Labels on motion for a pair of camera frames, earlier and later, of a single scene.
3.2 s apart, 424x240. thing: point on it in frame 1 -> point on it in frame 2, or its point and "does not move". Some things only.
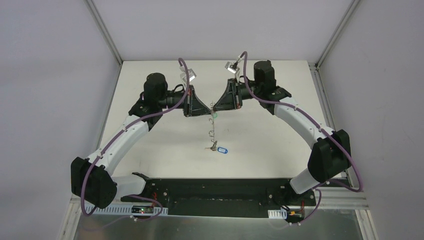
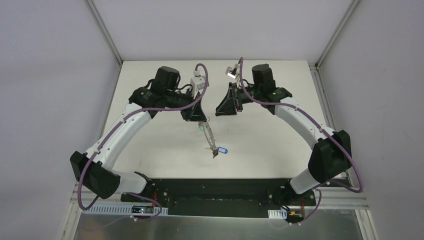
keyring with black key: x=212 y=133 -> x=202 y=128
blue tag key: x=222 y=150 does not move
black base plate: x=222 y=197 does not move
